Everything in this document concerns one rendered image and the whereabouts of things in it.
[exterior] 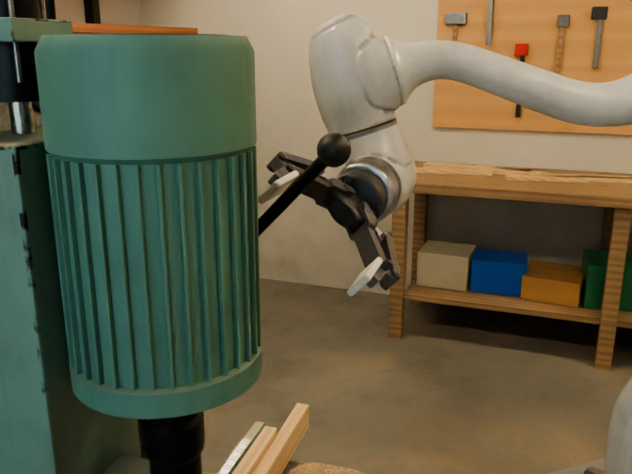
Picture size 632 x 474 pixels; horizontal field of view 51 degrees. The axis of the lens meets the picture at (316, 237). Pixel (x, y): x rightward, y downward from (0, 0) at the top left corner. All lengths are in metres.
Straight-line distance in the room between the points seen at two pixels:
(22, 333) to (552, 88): 0.75
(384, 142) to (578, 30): 2.89
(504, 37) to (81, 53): 3.39
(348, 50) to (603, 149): 2.99
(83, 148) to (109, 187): 0.03
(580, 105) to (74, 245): 0.73
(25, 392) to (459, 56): 0.70
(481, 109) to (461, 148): 0.24
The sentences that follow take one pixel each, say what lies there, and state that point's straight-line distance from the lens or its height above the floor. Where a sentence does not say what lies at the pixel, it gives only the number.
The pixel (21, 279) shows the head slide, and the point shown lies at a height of 1.31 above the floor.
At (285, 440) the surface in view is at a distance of 1.02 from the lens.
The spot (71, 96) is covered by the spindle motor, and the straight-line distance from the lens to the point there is 0.53.
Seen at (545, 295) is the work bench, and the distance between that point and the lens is 3.55.
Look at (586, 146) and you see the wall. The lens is 3.85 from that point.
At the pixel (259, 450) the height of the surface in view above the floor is 0.95.
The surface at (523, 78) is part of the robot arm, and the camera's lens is 1.01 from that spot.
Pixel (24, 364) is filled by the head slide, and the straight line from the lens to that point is 0.66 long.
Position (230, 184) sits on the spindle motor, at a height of 1.39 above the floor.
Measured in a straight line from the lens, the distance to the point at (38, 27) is 0.64.
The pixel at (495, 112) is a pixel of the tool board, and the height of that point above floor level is 1.14.
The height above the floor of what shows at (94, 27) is 1.57.
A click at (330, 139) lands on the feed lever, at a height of 1.41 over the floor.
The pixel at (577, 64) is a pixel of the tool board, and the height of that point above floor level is 1.40.
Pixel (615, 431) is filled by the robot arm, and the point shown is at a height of 0.88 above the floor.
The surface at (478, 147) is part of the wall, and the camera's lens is 3.88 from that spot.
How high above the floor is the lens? 1.50
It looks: 16 degrees down
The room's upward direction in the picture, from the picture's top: straight up
